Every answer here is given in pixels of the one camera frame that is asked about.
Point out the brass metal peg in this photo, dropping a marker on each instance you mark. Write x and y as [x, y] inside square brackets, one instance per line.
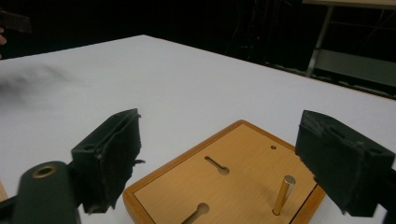
[283, 194]

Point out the grey shelf panel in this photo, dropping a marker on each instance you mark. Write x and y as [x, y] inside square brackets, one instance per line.
[358, 67]

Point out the wooden board with slots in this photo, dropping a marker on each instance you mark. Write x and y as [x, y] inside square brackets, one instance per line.
[249, 155]

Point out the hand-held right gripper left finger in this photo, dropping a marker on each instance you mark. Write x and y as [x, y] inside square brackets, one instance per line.
[106, 161]

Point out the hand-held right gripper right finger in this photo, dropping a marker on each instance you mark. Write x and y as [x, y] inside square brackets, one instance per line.
[339, 168]

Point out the grey metal stand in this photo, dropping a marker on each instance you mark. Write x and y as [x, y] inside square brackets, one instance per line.
[319, 40]

